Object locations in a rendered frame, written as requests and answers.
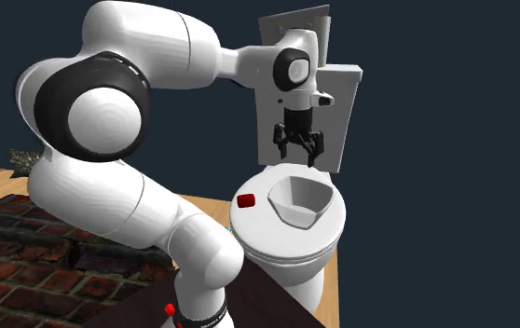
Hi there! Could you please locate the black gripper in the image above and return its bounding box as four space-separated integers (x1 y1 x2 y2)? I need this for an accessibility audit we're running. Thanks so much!
271 105 325 169

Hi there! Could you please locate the white angular bowl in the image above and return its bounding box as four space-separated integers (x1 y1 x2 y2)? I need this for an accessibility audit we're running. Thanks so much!
267 175 335 231

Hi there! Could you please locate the small red cylinder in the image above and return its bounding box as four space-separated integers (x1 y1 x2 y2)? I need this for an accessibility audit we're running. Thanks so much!
236 193 257 210

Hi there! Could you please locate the white toilet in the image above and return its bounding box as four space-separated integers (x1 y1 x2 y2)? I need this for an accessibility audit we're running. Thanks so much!
229 63 364 316

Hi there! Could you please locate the dark maroon robot stand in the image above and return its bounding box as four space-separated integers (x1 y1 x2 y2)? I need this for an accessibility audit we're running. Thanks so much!
82 257 326 328

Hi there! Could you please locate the dark speckled mat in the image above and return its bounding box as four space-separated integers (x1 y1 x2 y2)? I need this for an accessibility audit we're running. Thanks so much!
6 148 45 179

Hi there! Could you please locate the grey flat wall panel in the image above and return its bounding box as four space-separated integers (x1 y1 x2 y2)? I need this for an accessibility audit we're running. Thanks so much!
257 4 333 67

